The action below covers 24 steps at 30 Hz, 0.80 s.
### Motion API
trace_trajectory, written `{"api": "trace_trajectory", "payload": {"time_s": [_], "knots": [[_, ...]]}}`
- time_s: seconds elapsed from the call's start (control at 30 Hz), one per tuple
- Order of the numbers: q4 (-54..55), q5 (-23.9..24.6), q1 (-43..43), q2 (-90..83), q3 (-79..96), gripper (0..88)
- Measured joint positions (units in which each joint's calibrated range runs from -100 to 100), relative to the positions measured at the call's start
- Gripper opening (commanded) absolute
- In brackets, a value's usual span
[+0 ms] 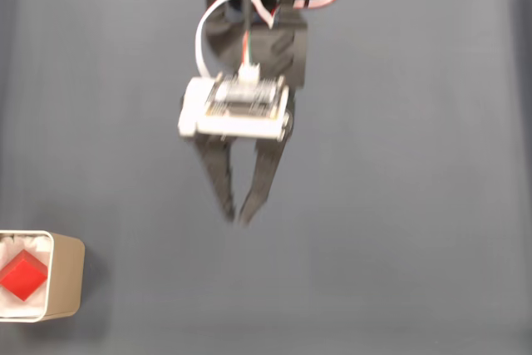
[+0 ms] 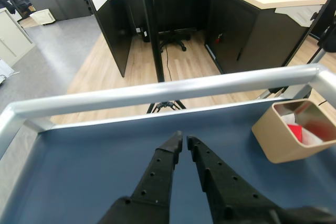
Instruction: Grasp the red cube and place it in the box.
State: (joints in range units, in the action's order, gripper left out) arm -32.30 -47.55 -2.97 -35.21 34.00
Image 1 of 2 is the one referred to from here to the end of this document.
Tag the red cube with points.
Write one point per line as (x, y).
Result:
(23, 274)

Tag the beige box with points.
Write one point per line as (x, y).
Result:
(66, 276)

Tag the white padding paper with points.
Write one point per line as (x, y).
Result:
(37, 247)

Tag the white wrist camera board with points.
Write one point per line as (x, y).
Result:
(241, 109)

